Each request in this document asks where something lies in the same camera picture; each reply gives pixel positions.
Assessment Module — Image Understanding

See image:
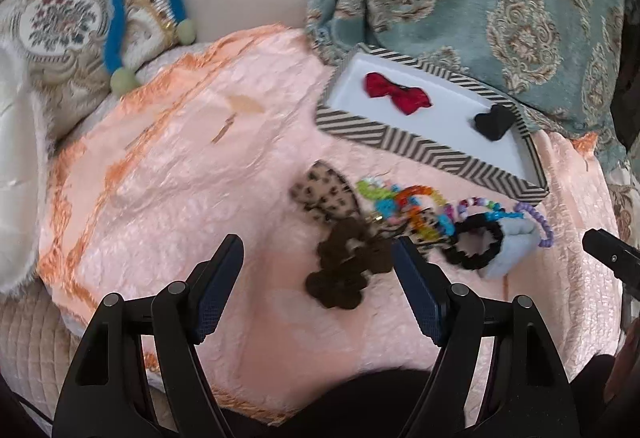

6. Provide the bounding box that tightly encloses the pink quilted blanket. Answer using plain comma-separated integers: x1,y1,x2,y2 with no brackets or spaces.
37,25,626,424

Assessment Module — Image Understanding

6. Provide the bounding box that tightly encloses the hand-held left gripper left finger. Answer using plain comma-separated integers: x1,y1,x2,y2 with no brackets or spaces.
52,234,246,438

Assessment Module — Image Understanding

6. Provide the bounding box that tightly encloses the green and blue plush toy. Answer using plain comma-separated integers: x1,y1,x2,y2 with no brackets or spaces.
90,0,199,94

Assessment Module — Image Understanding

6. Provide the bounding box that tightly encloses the green bead bracelet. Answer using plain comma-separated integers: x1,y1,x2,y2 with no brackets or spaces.
356,177,397,205

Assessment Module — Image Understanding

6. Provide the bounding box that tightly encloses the brown scrunchie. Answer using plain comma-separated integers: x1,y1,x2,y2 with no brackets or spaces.
305,217,396,311

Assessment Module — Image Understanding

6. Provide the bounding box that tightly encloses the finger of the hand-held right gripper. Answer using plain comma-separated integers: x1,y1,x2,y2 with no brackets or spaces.
582,228,640,301

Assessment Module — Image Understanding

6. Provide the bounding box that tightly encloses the striped cardboard tray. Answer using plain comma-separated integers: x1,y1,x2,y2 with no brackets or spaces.
315,42,551,207

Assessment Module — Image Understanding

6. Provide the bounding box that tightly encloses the leopard print bow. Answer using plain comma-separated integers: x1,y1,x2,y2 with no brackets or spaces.
291,160,373,225

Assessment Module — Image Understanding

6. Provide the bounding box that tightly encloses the beige quilted cover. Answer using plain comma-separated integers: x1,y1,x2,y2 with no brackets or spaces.
0,288,166,438

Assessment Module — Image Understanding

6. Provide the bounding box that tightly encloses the orange rainbow bead bracelet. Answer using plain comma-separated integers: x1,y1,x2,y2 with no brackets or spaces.
395,185,449,245

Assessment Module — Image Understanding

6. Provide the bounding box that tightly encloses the light blue fluffy band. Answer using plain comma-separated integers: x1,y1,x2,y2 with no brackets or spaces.
477,217,542,279

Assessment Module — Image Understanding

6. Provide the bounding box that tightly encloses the purple bead bracelet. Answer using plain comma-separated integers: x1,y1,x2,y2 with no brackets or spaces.
515,201,556,249

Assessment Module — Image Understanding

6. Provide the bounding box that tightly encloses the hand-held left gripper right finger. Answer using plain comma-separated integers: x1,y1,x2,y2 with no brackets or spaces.
391,237,583,438

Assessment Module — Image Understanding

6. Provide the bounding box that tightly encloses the white multicolour bead bracelet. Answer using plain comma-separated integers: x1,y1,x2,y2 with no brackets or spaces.
452,197,502,225

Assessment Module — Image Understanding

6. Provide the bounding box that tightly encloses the red satin bow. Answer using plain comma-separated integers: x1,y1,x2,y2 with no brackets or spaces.
364,72,433,115

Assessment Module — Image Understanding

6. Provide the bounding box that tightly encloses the black scrunchie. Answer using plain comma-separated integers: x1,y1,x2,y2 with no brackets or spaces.
444,213,506,269

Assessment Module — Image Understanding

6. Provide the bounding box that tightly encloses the floral embroidered cushion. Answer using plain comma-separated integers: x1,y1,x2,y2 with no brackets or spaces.
0,0,168,141

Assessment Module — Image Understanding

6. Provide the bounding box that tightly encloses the black cloth hair band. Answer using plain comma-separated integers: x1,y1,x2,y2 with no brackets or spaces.
473,105,516,141

